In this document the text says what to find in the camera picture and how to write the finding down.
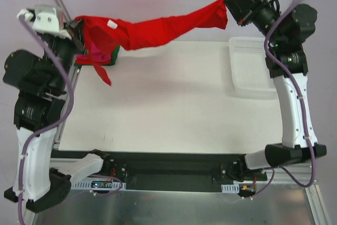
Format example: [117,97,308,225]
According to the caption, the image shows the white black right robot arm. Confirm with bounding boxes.
[224,0,327,181]

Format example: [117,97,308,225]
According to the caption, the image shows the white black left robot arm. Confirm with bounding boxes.
[3,50,112,213]

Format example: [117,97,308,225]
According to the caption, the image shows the folded pink t shirt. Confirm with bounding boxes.
[76,47,111,62]

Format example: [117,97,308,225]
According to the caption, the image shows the folded green t shirt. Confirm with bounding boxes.
[73,45,121,67]

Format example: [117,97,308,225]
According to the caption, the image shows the white perforated plastic basket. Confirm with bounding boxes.
[229,37,277,100]

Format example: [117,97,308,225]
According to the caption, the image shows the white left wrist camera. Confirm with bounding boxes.
[17,4,64,36]

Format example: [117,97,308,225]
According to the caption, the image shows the white slotted cable duct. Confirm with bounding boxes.
[72,179,121,191]

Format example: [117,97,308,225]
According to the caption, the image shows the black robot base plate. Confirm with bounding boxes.
[52,151,268,193]

